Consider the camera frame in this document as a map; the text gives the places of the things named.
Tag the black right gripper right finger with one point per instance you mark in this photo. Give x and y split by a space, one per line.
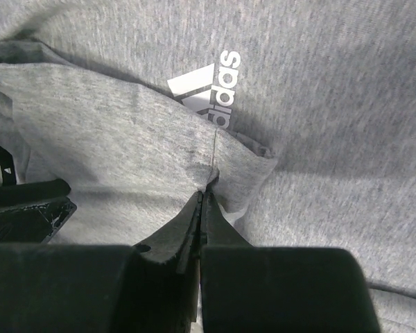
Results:
217 236

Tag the grey t-shirt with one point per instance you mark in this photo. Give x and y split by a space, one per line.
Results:
300 114

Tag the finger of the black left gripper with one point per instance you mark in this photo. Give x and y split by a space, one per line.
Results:
35 212

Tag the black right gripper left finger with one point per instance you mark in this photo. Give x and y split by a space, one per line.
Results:
172 243

